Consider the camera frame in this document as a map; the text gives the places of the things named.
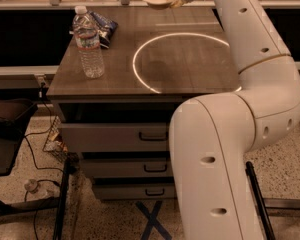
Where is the middle grey drawer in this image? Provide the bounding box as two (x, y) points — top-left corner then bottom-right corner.
(80, 158), (172, 178)

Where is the blue tape cross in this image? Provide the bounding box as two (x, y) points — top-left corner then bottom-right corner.
(136, 201), (172, 240)

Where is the wire basket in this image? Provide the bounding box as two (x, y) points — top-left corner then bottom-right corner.
(43, 117), (67, 162)

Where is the grey drawer cabinet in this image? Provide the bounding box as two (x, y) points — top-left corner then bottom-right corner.
(47, 7), (239, 187)

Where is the bottom grey drawer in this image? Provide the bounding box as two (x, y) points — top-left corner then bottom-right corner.
(92, 183), (176, 200)

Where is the white power adapter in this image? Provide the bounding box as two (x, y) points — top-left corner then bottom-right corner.
(23, 179), (54, 200)

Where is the black power cable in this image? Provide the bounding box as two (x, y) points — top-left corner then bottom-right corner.
(23, 87), (65, 240)

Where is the clear plastic water bottle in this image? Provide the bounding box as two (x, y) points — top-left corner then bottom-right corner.
(72, 6), (105, 78)

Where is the dark chair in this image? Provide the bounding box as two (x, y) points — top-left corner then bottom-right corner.
(0, 98), (37, 176)

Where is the grey drawer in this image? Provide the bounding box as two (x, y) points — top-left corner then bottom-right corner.
(80, 158), (172, 178)
(92, 183), (176, 200)
(59, 123), (169, 152)

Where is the top grey drawer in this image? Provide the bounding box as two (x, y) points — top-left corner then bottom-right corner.
(59, 123), (169, 152)

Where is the blue chip bag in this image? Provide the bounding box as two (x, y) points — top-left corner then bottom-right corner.
(89, 11), (118, 49)

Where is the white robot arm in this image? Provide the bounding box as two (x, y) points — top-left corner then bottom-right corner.
(169, 0), (300, 240)

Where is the black table leg frame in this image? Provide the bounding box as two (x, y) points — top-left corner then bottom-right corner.
(0, 159), (71, 240)

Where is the black metal stand leg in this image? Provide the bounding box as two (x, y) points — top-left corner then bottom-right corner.
(246, 161), (276, 240)

